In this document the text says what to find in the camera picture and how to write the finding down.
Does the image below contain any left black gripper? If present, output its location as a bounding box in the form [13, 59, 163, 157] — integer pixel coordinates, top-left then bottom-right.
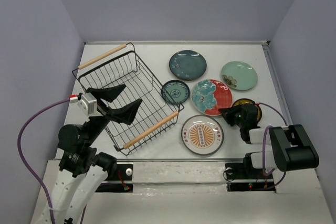
[85, 83, 143, 144]

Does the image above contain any red and teal floral plate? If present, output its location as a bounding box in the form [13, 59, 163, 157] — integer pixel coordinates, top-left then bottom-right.
[191, 79, 233, 116]

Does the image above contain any white orange sunburst plate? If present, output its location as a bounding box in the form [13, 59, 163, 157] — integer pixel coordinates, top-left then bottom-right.
[181, 115, 224, 156]

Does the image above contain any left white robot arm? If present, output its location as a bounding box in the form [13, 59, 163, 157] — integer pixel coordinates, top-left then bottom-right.
[36, 84, 142, 223]

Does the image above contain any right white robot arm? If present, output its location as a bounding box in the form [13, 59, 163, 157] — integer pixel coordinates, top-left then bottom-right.
[219, 102, 320, 178]

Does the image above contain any small yellow patterned dish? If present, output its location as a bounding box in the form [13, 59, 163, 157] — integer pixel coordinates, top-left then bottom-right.
[232, 98, 262, 123]

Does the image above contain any small blue patterned dish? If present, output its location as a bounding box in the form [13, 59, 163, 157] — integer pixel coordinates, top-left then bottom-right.
[161, 80, 191, 105]

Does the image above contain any light green flower plate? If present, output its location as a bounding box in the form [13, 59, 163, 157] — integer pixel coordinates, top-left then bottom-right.
[221, 61, 258, 91]

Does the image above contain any dark teal speckled plate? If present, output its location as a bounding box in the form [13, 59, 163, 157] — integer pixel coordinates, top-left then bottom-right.
[169, 50, 207, 81]

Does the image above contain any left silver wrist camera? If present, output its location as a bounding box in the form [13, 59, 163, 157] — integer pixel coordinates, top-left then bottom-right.
[78, 93, 97, 116]

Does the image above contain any black wire dish rack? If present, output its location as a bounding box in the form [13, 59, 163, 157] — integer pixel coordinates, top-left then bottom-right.
[72, 42, 184, 156]

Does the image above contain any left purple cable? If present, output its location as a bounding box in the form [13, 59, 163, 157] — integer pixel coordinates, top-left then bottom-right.
[17, 95, 79, 224]

